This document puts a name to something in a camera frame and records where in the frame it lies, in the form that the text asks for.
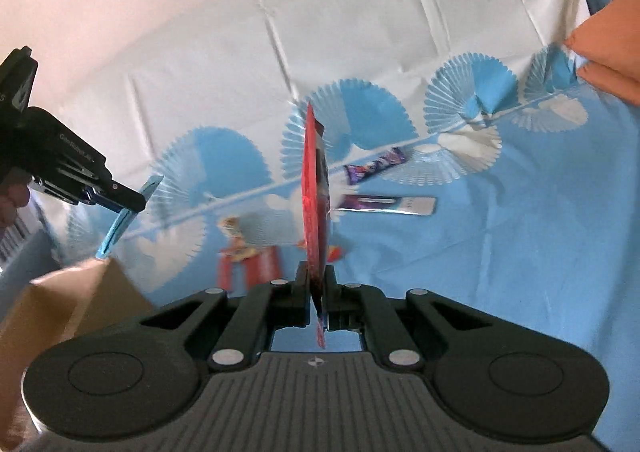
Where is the purple snack bar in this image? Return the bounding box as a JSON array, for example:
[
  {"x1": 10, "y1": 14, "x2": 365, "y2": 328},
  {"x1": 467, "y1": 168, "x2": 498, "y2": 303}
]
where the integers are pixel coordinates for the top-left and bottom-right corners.
[{"x1": 344, "y1": 148, "x2": 408, "y2": 184}]

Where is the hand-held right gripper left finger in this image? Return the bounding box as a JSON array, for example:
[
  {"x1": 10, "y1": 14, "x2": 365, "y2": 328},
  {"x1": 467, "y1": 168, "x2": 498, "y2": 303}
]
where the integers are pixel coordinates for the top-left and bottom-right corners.
[{"x1": 142, "y1": 263, "x2": 312, "y2": 373}]

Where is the thin light blue snack packet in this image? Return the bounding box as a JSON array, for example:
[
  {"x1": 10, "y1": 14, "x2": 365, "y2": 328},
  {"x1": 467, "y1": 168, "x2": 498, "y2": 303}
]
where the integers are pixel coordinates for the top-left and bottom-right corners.
[{"x1": 95, "y1": 174, "x2": 166, "y2": 260}]

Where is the blue and white printed cloth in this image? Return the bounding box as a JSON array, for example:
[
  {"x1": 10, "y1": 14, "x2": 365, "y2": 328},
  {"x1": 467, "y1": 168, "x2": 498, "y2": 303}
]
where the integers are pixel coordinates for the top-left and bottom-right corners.
[{"x1": 30, "y1": 0, "x2": 640, "y2": 452}]

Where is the cardboard box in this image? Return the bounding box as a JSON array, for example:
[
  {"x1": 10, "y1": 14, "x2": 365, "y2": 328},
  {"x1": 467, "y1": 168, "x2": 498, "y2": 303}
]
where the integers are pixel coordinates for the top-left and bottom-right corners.
[{"x1": 0, "y1": 257, "x2": 156, "y2": 433}]

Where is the purple and white snack packet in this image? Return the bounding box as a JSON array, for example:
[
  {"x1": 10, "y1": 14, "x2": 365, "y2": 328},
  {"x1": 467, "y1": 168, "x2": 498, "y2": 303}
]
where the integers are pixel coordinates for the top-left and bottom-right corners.
[{"x1": 334, "y1": 194, "x2": 437, "y2": 217}]

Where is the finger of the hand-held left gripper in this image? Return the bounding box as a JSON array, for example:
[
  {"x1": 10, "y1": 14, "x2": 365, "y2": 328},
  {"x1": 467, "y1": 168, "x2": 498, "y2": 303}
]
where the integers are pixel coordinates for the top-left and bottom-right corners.
[{"x1": 82, "y1": 178, "x2": 147, "y2": 214}]

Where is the red and orange snack packet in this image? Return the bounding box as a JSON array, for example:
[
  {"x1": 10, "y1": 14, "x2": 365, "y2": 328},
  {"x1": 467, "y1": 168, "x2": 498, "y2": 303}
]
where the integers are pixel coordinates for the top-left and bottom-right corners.
[{"x1": 217, "y1": 217, "x2": 286, "y2": 290}]

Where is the person's left hand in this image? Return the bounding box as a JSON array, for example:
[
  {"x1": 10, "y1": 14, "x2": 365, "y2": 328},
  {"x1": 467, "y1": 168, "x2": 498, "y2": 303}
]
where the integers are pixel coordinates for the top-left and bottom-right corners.
[{"x1": 0, "y1": 179, "x2": 31, "y2": 229}]

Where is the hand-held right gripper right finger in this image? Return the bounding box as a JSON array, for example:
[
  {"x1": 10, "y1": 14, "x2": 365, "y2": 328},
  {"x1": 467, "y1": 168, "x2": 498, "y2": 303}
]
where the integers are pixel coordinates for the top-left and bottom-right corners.
[{"x1": 324, "y1": 266, "x2": 496, "y2": 373}]

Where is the orange cushion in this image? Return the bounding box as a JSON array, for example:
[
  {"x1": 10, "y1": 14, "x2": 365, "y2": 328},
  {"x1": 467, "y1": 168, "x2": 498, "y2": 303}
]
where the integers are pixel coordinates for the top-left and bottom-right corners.
[{"x1": 565, "y1": 0, "x2": 640, "y2": 107}]

